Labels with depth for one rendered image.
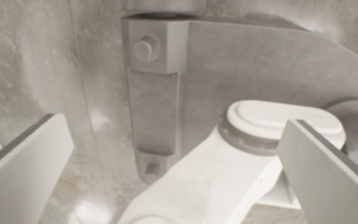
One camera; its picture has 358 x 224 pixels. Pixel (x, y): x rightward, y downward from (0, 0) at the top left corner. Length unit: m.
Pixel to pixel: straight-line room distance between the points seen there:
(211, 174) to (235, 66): 0.25
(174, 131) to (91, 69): 0.41
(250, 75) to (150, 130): 0.29
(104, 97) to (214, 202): 0.63
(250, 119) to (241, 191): 0.12
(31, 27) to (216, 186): 0.81
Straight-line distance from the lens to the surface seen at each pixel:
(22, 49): 0.97
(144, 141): 0.59
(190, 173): 0.30
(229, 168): 0.32
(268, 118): 0.37
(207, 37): 0.45
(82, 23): 0.76
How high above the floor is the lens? 0.61
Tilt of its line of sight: 57 degrees down
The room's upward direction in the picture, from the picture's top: 159 degrees counter-clockwise
